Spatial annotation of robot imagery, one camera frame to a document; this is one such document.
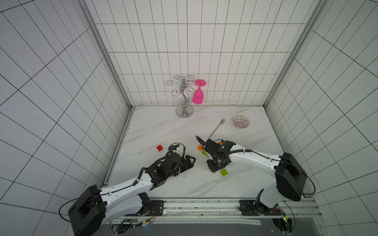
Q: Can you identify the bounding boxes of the chrome glass holder stand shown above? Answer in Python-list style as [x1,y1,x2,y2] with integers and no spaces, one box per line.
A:
[165,75,195,119]

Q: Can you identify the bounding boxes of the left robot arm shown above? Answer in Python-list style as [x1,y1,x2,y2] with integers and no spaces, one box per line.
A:
[68,151,196,236]

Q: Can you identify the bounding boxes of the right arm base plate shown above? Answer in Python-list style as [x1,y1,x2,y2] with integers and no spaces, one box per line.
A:
[239,200,282,216]

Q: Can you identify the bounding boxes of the aluminium mounting rail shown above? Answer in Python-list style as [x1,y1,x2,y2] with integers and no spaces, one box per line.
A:
[112,198,321,225]

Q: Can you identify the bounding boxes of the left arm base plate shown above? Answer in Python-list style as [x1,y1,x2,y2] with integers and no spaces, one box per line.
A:
[137,200,164,217]

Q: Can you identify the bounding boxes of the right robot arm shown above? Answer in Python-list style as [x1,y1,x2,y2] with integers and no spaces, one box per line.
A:
[197,137,316,209]

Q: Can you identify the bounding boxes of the silver fork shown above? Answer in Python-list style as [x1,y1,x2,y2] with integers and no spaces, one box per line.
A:
[209,118,226,139]

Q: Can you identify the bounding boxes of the small lime green lego brick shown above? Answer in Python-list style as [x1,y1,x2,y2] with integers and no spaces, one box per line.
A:
[220,169,228,177]

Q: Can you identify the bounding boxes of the long lime green lego brick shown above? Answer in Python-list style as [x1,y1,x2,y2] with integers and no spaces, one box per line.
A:
[201,150,209,157]

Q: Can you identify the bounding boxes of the patterned small bowl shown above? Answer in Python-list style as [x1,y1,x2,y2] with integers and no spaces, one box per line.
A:
[232,115,250,129]

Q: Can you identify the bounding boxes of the pink wine glass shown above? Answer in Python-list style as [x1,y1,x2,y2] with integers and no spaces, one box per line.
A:
[193,80,206,105]

